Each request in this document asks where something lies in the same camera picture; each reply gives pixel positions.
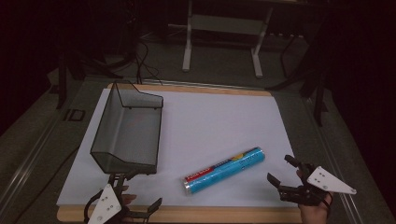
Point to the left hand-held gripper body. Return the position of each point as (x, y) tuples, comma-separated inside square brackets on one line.
[(104, 203)]

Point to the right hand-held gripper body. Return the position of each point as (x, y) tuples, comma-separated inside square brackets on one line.
[(323, 182)]

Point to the person's left hand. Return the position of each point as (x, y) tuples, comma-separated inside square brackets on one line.
[(129, 198)]

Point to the white metal stand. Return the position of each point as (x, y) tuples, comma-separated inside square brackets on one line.
[(224, 25)]

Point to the blue cylindrical wrap roll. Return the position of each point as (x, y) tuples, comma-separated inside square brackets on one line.
[(224, 171)]

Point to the white paper sheet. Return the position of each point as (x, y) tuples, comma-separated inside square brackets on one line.
[(218, 124)]

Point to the black metal stand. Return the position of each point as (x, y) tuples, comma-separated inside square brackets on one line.
[(81, 67), (311, 77)]

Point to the black mesh basket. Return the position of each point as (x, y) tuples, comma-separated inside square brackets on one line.
[(127, 133)]

